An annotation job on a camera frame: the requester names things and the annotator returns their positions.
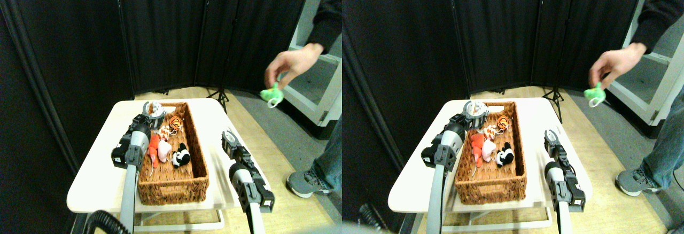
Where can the orange and white plush toy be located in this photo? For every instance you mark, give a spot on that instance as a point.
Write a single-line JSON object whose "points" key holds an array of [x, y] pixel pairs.
{"points": [[165, 132], [490, 132]]}

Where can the pink plush toy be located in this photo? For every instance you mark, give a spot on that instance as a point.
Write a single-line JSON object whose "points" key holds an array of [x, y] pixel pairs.
{"points": [[164, 151], [489, 150]]}

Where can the white table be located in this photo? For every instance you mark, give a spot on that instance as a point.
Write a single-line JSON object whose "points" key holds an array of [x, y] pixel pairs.
{"points": [[120, 116], [534, 119]]}

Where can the person's legs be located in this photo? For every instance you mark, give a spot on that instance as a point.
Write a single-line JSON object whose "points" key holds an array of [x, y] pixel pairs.
{"points": [[665, 148], [326, 164]]}

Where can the person's hand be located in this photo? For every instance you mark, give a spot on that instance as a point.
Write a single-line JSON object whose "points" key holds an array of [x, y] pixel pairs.
{"points": [[294, 63], [618, 63]]}

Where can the black spotted white cow toy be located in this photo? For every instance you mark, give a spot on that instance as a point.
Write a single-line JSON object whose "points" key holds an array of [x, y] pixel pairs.
{"points": [[481, 107], [156, 106]]}

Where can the black curtain stand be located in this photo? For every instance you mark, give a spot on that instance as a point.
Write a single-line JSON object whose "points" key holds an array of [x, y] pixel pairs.
{"points": [[556, 90], [221, 92]]}

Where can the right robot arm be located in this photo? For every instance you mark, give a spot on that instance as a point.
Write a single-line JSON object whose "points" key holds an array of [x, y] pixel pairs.
{"points": [[553, 172], [239, 174]]}

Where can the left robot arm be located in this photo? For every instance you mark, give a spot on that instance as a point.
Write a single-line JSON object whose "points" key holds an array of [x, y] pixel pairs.
{"points": [[452, 139], [139, 142]]}

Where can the orange striped tiger toy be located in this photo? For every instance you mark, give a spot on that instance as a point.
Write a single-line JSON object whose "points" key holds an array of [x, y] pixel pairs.
{"points": [[175, 123], [503, 122]]}

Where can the black and white panda toy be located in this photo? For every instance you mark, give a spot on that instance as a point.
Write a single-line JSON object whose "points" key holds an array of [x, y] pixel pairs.
{"points": [[181, 158], [504, 156]]}

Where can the white shelf unit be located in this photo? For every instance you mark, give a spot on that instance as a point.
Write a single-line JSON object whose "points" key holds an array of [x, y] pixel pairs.
{"points": [[641, 95], [310, 98]]}

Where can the brown wicker basket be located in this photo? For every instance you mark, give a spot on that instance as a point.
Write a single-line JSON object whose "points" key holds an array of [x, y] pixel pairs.
{"points": [[171, 191], [489, 191]]}

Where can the green plush toy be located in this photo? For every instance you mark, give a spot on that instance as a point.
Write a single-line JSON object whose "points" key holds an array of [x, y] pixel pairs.
{"points": [[270, 94], [593, 93]]}

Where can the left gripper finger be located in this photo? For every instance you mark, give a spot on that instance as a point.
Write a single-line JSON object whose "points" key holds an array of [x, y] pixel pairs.
{"points": [[483, 119], [467, 109], [145, 110], [159, 116]]}

